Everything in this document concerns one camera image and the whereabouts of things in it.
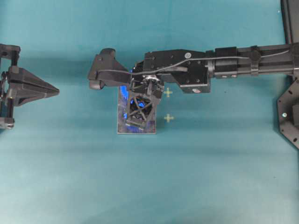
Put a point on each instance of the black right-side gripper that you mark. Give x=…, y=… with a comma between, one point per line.
x=184, y=67

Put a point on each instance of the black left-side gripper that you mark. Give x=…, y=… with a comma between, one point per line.
x=17, y=75

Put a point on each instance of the small blue gear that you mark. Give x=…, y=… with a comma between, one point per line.
x=140, y=105

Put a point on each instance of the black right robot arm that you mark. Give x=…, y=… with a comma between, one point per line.
x=224, y=63

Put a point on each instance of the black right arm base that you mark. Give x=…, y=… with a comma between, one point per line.
x=288, y=103

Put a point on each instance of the metal base plate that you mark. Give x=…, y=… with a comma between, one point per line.
x=122, y=127

